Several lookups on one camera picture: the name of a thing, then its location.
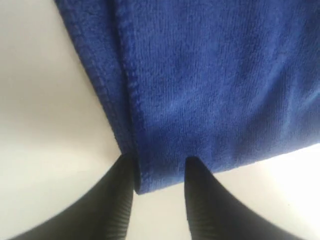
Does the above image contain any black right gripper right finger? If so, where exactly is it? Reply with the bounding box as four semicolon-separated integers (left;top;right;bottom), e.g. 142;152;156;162
184;156;298;240

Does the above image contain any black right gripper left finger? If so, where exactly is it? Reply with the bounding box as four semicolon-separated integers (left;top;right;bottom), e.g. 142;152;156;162
16;154;134;240

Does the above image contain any blue towel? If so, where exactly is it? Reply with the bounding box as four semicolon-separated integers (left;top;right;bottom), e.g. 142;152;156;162
56;0;320;194

